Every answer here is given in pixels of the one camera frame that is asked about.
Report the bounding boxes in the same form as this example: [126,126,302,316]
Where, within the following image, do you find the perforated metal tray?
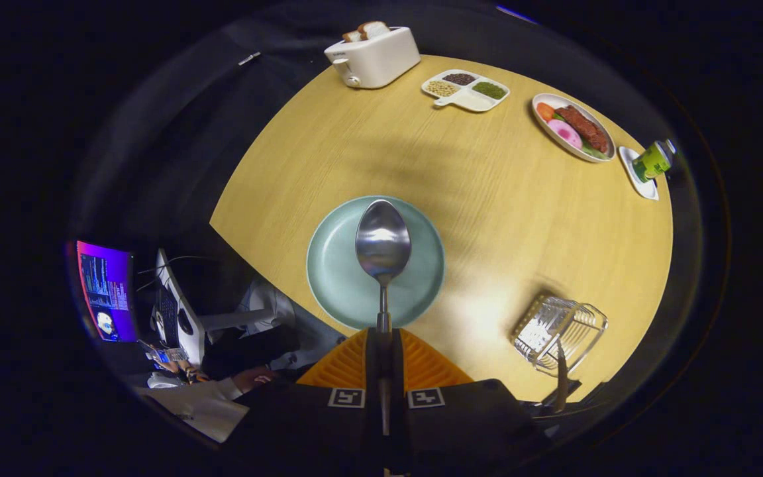
[511,293,609,378]

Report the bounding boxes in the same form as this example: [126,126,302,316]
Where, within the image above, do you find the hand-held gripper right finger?
[389,328,548,477]

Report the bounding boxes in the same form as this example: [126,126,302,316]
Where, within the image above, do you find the brown meat slices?
[557,105,611,154]

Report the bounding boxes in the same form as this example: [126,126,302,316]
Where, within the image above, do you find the white round food plate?
[531,93,617,164]

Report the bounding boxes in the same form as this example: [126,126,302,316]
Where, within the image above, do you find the white laptop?
[155,248,207,365]

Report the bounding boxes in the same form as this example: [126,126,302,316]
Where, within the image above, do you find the green label plastic bottle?
[632,138,678,184]

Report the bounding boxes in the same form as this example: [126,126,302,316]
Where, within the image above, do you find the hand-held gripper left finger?
[223,328,382,477]

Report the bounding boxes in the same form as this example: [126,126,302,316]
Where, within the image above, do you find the pale green plate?
[306,195,446,331]

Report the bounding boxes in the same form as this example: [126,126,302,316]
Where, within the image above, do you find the metal fork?
[552,339,572,415]

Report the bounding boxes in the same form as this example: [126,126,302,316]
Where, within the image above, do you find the metal spoon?
[355,199,413,438]

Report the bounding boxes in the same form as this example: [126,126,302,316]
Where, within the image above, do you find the pink ham slice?
[547,119,583,150]

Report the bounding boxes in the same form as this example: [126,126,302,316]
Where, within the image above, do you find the white square coaster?
[619,146,660,201]

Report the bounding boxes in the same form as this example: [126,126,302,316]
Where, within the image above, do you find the white divided bean dish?
[421,69,511,113]

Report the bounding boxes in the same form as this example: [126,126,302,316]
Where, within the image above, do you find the toast slices in toaster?
[343,21,391,43]

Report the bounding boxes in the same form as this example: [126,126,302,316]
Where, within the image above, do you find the white toaster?
[324,25,422,89]

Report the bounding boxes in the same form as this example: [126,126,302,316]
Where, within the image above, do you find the computer monitor purple screen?
[76,240,138,343]

